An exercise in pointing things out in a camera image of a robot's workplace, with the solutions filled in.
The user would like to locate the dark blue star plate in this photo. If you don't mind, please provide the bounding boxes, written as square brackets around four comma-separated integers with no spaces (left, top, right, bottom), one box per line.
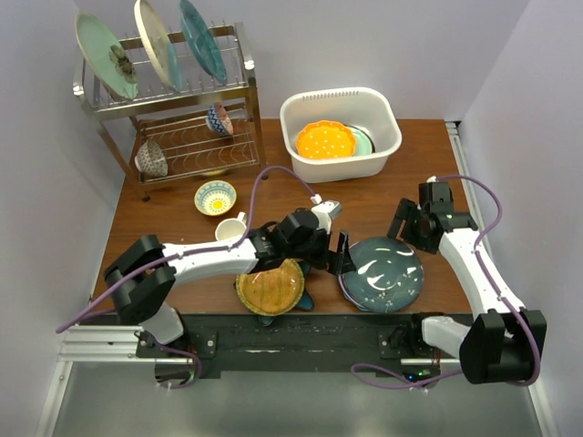
[258,260,315,327]

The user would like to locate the cream plate on rack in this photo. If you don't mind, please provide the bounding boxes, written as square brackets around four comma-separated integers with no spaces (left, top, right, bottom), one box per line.
[133,0,183,92]

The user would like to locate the white plastic bin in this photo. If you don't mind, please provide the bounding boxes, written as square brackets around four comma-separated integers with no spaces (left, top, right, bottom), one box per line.
[280,86,402,183]

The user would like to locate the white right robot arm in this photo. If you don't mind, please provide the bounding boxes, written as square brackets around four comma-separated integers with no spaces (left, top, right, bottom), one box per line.
[386,176,547,386]

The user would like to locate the orange dotted scalloped plate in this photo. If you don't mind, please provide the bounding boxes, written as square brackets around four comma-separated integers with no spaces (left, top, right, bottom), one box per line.
[296,120,357,160]

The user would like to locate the grey patterned bowl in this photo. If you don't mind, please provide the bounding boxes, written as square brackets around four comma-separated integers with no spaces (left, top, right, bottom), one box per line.
[134,139,169,178]

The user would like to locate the orange woven pattern plate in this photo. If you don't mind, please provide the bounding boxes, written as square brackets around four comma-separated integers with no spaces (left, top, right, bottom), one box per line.
[235,259,304,316]

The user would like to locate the dark blue bottom plate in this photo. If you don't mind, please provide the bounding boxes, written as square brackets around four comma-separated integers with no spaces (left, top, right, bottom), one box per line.
[339,237,424,313]

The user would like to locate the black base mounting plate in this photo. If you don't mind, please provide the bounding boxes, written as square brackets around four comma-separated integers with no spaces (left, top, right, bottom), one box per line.
[137,313,456,381]

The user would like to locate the mint flower plate on rack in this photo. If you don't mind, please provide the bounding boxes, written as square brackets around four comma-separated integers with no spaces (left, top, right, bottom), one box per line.
[75,13,138,100]

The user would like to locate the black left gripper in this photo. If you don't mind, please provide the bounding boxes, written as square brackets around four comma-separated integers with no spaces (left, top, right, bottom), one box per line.
[285,226,355,276]

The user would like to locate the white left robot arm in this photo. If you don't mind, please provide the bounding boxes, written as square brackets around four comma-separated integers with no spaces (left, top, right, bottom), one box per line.
[104,208,355,357]

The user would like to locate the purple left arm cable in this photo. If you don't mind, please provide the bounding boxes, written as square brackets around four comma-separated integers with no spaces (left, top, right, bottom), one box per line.
[55,165,320,334]

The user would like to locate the blue white patterned bowl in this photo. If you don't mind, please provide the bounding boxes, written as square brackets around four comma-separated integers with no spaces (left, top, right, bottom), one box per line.
[206,102,234,137]

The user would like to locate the yellow blue patterned saucer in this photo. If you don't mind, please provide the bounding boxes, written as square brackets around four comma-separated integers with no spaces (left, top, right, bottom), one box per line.
[193,180,237,217]

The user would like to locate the mint green flower plate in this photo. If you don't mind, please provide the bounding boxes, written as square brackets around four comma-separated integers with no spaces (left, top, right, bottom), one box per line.
[348,127,374,157]

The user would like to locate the stainless steel dish rack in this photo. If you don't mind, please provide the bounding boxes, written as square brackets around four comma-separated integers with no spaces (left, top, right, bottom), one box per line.
[73,23,267,201]

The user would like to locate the aluminium frame rail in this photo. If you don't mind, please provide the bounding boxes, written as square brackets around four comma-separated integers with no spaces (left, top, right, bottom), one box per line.
[445,121,560,436]

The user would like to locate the teal plate on rack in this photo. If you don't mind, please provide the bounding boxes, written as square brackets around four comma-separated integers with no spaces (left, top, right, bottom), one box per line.
[179,0,228,85]

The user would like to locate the white ceramic mug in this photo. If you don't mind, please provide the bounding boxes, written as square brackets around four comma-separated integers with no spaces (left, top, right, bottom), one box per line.
[214,212,247,241]

